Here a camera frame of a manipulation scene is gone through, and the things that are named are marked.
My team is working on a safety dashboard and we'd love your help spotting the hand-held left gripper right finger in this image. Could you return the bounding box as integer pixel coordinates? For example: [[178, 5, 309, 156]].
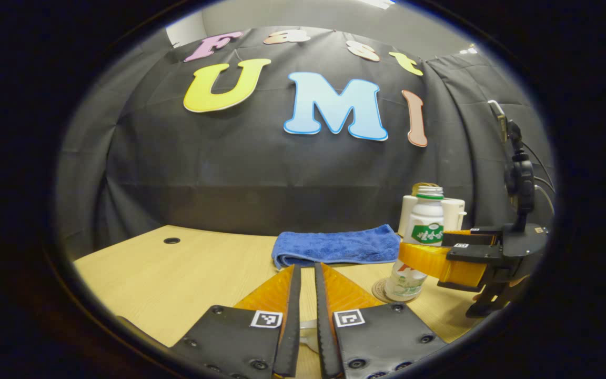
[[314, 262, 448, 378]]

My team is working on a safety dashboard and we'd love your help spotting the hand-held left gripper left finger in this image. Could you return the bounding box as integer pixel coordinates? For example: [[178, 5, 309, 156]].
[[169, 264, 302, 378]]

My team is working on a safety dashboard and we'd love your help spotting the white plastic water bottle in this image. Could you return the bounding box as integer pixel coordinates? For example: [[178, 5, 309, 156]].
[[385, 186, 446, 302]]

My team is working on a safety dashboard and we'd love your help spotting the round woven coaster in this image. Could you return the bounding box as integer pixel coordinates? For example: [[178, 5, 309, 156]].
[[371, 279, 426, 304]]

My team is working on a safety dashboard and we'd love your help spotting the white toaster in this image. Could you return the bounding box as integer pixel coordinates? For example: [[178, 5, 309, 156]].
[[398, 195, 467, 237]]

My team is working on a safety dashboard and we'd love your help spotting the blue towel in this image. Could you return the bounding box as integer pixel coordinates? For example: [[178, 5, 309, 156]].
[[271, 224, 401, 270]]

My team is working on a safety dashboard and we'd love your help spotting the black backdrop cloth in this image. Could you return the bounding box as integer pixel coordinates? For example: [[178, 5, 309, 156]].
[[56, 26, 556, 258]]

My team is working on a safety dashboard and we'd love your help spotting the thin black cable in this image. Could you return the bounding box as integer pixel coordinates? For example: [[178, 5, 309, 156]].
[[523, 141, 556, 214]]

